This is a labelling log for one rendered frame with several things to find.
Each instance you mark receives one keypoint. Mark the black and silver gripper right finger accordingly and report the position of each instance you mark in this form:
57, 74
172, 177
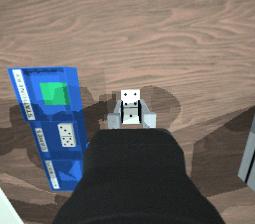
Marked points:
146, 118

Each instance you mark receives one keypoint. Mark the blue three-compartment bin rack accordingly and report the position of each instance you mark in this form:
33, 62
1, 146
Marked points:
68, 161

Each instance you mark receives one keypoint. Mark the white domino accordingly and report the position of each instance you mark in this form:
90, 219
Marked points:
130, 105
67, 134

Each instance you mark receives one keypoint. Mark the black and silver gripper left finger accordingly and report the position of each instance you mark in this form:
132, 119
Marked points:
116, 118

